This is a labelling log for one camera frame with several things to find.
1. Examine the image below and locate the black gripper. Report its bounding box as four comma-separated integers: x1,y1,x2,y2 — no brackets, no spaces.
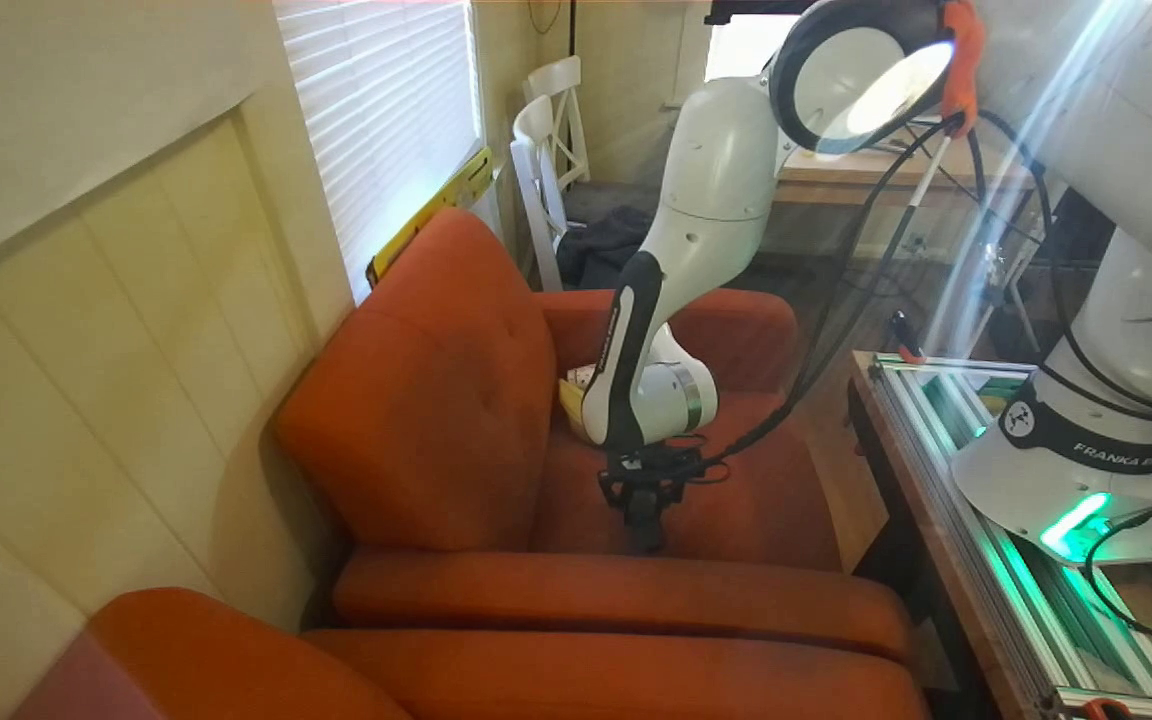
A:
595,446,708,557

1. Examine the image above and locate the orange armchair with banana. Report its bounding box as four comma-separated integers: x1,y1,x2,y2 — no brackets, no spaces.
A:
266,203,920,665

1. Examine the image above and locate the wooden table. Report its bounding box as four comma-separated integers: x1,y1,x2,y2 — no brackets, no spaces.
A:
843,348,1152,720

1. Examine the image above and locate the dark clothes pile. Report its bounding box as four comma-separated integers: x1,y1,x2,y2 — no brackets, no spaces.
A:
552,203,662,294

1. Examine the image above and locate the white wooden chair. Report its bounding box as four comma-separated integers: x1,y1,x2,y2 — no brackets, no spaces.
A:
509,53,595,297

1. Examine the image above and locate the yellow spirit level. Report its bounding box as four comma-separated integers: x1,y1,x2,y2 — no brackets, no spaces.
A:
362,140,499,294

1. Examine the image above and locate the white window blind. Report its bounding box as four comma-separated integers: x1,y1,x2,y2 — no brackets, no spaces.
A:
270,0,489,305

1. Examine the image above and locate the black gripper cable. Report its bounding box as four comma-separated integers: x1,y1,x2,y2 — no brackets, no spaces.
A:
692,114,1000,471

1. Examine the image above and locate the aluminium rail base frame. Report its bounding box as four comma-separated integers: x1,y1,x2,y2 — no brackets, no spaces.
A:
874,356,1152,711

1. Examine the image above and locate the round ring lamp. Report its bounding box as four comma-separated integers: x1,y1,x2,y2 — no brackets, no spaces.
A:
764,0,989,160

